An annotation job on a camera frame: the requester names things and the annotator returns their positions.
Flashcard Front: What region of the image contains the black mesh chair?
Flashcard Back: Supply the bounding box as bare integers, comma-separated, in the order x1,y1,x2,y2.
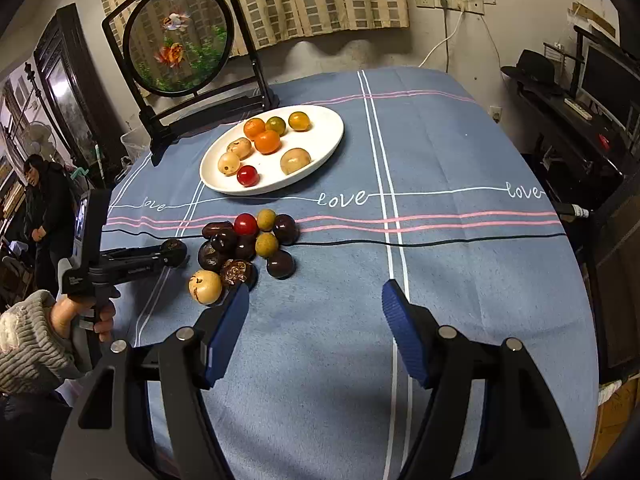
585,170,640,376

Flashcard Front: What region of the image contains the person's left hand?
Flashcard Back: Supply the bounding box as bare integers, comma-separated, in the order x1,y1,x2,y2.
46,299,119,344

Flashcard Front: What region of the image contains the blue striped tablecloth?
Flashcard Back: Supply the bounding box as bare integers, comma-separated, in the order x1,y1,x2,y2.
97,67,601,480

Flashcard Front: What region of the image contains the white standing fan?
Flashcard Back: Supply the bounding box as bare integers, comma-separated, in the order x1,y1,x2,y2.
22,122,56,156

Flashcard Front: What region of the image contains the dark brown oblong date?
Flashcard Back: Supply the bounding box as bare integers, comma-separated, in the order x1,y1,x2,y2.
201,221,236,239

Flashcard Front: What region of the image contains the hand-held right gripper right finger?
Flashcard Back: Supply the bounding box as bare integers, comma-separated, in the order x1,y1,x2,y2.
381,279,583,480

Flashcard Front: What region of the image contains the black computer monitor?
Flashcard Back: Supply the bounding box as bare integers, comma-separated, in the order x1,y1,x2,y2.
580,42,640,133

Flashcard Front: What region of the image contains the white power cable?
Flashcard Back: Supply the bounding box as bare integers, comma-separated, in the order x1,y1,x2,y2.
419,7,463,68

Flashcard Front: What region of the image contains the black white-tipped rod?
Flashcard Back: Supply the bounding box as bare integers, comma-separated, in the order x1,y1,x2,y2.
552,202,593,220

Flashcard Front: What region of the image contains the person's left forearm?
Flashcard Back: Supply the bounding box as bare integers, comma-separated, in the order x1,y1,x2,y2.
0,290,81,396

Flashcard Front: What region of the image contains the cardboard box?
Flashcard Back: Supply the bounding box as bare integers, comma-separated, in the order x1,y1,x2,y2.
595,377,640,471

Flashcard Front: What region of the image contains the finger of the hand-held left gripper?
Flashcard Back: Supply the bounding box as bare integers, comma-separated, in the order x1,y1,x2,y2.
120,259,181,286
117,241,173,264

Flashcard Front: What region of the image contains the black desk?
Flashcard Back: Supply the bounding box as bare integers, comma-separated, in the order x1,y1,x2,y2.
517,80,640,201

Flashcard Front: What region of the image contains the small dark glossy fruit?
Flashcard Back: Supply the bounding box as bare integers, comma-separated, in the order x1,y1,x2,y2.
232,235,257,262
210,230,239,256

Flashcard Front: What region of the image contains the translucent plastic bin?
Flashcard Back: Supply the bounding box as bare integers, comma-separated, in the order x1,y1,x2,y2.
120,130,151,166

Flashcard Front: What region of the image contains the white plate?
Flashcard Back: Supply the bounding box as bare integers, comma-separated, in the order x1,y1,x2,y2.
199,105,345,197

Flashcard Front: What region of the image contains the dark purple plum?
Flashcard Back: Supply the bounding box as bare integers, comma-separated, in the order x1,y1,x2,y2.
272,214,300,246
265,249,294,280

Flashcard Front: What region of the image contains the dark wooden cabinet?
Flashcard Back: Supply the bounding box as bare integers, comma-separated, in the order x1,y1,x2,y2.
32,2,126,171

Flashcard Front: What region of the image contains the dark clothing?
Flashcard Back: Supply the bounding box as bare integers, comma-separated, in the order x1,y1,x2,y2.
0,390,76,480

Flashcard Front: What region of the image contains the dark brown mangosteen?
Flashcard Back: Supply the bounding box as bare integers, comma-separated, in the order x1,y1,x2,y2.
220,259,258,291
161,239,189,268
197,241,226,270

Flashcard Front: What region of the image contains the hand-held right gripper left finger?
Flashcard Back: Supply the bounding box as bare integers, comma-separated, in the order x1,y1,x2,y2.
52,282,251,480

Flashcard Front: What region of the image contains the black hat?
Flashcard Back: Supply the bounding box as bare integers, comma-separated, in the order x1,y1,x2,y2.
501,49,563,96

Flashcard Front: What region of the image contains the round goldfish screen black frame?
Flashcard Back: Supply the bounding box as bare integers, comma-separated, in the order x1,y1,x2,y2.
101,0,281,166

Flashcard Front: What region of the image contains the large tan round fruit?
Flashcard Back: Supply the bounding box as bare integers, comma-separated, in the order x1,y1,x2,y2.
279,147,312,176

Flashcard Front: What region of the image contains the beige fruit with brown marks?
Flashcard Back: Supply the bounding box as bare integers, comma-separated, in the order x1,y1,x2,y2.
188,270,223,306

